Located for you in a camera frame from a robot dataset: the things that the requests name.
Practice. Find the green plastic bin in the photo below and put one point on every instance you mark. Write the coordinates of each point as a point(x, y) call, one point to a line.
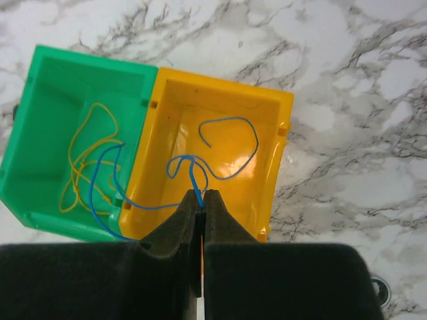
point(73, 143)

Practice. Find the yellow bin on right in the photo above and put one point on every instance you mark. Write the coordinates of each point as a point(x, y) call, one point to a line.
point(240, 132)

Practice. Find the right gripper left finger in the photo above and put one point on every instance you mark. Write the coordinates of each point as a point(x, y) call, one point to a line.
point(170, 265)

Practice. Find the ratcheting ring wrench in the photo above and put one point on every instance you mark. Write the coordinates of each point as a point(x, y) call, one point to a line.
point(382, 289)

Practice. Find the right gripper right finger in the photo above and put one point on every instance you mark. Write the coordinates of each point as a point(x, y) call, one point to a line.
point(225, 242)

